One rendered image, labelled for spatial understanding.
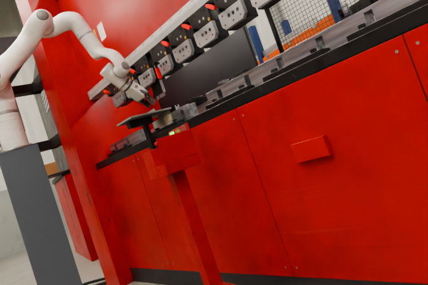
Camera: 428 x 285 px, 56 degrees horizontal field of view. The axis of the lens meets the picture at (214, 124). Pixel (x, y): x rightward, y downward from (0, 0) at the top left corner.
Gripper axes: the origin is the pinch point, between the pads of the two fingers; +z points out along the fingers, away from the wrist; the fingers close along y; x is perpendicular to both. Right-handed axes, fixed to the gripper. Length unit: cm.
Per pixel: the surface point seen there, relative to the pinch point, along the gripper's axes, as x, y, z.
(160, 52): -17.5, -19.9, -14.1
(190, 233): 67, -48, 31
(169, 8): -28, -39, -26
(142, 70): -16.2, 2.4, -12.8
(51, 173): -4, 241, 11
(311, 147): 37, -104, 31
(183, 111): 3.7, -20.9, 12.8
